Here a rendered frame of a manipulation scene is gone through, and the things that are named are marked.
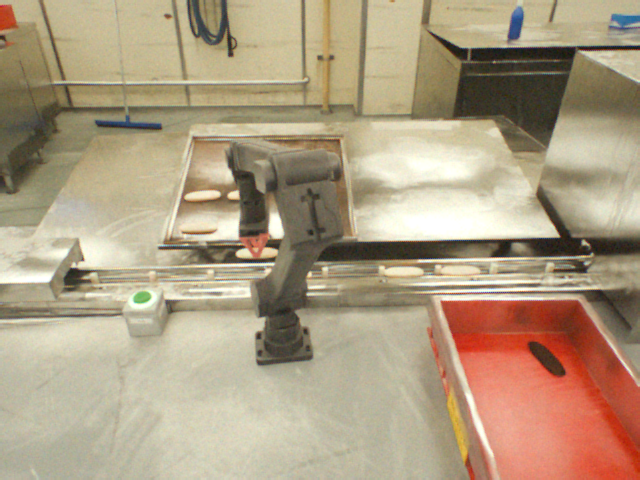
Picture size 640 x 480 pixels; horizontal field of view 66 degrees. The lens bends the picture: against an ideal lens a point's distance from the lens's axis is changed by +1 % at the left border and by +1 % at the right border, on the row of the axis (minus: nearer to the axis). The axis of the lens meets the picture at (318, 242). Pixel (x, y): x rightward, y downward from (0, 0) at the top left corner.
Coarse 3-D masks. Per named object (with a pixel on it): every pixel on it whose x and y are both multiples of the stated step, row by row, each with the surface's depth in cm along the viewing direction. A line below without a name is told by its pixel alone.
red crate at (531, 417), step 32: (480, 352) 103; (512, 352) 103; (576, 352) 103; (480, 384) 96; (512, 384) 96; (544, 384) 96; (576, 384) 96; (480, 416) 90; (512, 416) 90; (544, 416) 90; (576, 416) 90; (608, 416) 90; (512, 448) 85; (544, 448) 85; (576, 448) 85; (608, 448) 85
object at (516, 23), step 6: (522, 0) 265; (522, 6) 266; (516, 12) 266; (522, 12) 266; (516, 18) 267; (522, 18) 267; (510, 24) 271; (516, 24) 268; (522, 24) 269; (510, 30) 271; (516, 30) 270; (510, 36) 272; (516, 36) 271
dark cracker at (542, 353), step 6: (528, 342) 105; (534, 342) 105; (534, 348) 103; (540, 348) 103; (546, 348) 103; (534, 354) 102; (540, 354) 101; (546, 354) 101; (552, 354) 102; (540, 360) 101; (546, 360) 100; (552, 360) 100; (558, 360) 100; (546, 366) 99; (552, 366) 99; (558, 366) 99; (552, 372) 98; (558, 372) 98; (564, 372) 98
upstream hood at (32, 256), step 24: (0, 240) 121; (24, 240) 121; (48, 240) 121; (72, 240) 121; (0, 264) 113; (24, 264) 113; (48, 264) 113; (0, 288) 108; (24, 288) 108; (48, 288) 109
